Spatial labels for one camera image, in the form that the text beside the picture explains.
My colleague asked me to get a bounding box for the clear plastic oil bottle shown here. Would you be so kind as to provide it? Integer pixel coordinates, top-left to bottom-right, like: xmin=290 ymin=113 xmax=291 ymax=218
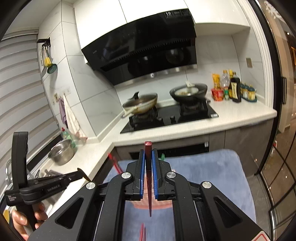
xmin=220 ymin=70 xmax=230 ymax=89

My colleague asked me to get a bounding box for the small green cap jar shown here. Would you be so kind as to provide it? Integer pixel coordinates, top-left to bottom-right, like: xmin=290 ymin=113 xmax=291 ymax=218
xmin=224 ymin=89 xmax=230 ymax=101

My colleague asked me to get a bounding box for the black gas cooktop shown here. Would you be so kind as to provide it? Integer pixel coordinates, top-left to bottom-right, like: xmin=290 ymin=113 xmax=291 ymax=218
xmin=121 ymin=100 xmax=218 ymax=133

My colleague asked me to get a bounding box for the beige wok with lid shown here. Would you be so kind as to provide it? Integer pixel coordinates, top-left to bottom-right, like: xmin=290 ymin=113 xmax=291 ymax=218
xmin=121 ymin=91 xmax=158 ymax=118

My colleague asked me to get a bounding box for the yellow hanging brush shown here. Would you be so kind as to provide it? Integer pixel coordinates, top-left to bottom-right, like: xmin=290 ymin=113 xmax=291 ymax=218
xmin=43 ymin=57 xmax=52 ymax=68

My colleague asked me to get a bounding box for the dark red chopstick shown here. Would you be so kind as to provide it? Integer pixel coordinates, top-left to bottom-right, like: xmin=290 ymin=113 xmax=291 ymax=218
xmin=144 ymin=141 xmax=152 ymax=217

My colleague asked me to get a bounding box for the wall utensil hook rack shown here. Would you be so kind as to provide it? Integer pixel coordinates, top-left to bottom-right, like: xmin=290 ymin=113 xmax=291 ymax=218
xmin=37 ymin=38 xmax=51 ymax=46

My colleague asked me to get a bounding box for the black frying pan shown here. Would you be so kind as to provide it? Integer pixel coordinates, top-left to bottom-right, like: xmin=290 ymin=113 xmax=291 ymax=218
xmin=170 ymin=83 xmax=208 ymax=104

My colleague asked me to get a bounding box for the yellow cap sauce bottle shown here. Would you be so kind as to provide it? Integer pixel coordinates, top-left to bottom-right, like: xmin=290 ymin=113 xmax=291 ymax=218
xmin=228 ymin=69 xmax=233 ymax=99

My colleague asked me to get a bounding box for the purple hanging cloth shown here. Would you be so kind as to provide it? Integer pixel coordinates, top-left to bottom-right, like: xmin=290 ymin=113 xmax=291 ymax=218
xmin=58 ymin=97 xmax=68 ymax=127

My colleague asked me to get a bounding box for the dark soy sauce bottle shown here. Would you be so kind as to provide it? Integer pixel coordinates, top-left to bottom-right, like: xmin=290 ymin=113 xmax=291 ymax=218
xmin=231 ymin=72 xmax=241 ymax=103

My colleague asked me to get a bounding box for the steel mixing bowl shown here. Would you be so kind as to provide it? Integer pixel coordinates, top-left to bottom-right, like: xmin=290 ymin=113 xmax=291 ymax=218
xmin=48 ymin=140 xmax=74 ymax=166

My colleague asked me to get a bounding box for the green dish soap bottle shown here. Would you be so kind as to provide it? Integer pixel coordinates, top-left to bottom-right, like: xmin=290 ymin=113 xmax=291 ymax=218
xmin=61 ymin=128 xmax=76 ymax=149

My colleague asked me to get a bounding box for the person's left hand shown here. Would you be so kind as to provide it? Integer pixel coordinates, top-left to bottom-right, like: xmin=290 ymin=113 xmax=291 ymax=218
xmin=12 ymin=202 xmax=48 ymax=240

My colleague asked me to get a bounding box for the white hanging towel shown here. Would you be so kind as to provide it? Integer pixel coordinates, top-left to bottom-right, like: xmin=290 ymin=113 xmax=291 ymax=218
xmin=63 ymin=94 xmax=88 ymax=144

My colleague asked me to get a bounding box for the green hanging strainer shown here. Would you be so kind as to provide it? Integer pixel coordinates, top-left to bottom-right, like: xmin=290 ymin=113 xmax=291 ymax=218
xmin=47 ymin=64 xmax=57 ymax=74

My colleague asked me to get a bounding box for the pink plastic utensil basket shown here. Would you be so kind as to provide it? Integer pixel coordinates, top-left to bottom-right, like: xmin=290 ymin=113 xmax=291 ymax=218
xmin=132 ymin=182 xmax=173 ymax=210

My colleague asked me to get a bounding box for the yellow seasoning packet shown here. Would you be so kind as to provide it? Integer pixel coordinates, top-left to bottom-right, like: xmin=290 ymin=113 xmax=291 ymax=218
xmin=212 ymin=74 xmax=221 ymax=89

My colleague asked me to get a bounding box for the black range hood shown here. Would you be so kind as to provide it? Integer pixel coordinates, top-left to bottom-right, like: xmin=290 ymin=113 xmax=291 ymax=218
xmin=82 ymin=9 xmax=197 ymax=85

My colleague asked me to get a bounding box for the red instant noodle cup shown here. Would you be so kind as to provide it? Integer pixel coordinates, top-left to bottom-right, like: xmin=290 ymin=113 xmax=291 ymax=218
xmin=211 ymin=88 xmax=224 ymax=101

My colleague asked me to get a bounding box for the chrome faucet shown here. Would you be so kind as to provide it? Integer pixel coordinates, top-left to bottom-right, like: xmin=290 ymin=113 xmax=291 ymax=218
xmin=5 ymin=159 xmax=13 ymax=185

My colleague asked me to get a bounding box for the blue fuzzy mat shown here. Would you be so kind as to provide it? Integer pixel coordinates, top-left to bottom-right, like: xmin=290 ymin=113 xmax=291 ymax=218
xmin=95 ymin=150 xmax=261 ymax=240

